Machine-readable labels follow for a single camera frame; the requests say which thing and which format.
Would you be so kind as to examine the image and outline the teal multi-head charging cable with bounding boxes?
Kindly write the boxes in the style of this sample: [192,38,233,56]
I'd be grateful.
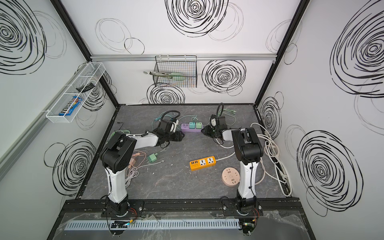
[151,111,199,124]

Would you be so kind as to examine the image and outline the light green charger adapter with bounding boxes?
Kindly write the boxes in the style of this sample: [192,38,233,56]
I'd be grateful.
[196,122,203,129]
[147,153,158,164]

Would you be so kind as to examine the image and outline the white thin charging cable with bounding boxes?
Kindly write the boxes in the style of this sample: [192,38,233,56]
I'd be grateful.
[124,160,165,188]

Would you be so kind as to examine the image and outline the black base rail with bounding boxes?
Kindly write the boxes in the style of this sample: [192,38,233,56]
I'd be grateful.
[59,198,304,219]

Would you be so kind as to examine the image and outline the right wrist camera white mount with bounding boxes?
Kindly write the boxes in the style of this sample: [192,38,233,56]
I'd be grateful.
[211,118,217,127]

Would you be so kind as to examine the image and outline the green tongs in basket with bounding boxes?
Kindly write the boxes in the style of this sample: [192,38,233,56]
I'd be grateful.
[143,71,187,85]

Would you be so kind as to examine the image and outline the blue candy packet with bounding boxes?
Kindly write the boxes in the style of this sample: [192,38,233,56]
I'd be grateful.
[59,96,83,116]

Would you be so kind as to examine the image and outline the white power strip cable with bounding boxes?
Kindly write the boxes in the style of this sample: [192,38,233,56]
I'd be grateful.
[215,143,236,162]

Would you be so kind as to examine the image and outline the orange power strip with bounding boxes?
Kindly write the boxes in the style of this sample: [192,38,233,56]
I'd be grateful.
[189,156,217,171]

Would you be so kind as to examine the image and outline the light green multi-head charging cable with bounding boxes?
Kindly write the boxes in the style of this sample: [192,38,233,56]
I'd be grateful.
[221,108,237,127]

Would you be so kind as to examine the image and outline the white coiled power cable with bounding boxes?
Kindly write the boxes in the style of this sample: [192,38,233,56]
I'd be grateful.
[250,122,292,198]

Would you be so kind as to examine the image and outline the round pink power socket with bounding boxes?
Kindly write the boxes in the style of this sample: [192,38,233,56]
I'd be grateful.
[222,167,240,187]

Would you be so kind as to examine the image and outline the white slotted cable duct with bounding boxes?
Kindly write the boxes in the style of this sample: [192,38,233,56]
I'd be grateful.
[64,219,241,231]

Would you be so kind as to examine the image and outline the purple power strip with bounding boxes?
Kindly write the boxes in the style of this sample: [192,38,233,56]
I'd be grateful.
[181,122,204,133]

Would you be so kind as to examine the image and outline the green thin cable bundle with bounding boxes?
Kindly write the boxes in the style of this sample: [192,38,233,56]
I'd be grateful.
[109,129,131,139]

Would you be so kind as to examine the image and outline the left black corrugated conduit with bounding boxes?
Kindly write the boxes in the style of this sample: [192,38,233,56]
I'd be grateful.
[160,110,181,122]

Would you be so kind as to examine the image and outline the black wire wall basket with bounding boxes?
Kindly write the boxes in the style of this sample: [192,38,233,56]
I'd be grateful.
[150,55,198,88]

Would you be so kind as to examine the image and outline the brown thin cable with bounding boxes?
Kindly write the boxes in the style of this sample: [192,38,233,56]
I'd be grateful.
[127,149,148,172]

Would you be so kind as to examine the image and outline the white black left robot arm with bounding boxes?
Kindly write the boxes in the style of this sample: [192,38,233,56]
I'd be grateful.
[100,119,185,216]

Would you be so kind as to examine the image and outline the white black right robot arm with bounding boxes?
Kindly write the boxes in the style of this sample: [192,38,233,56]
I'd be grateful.
[202,115,264,211]

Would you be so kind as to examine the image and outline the white wire wall shelf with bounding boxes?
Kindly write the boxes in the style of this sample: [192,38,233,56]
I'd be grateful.
[46,62,106,124]

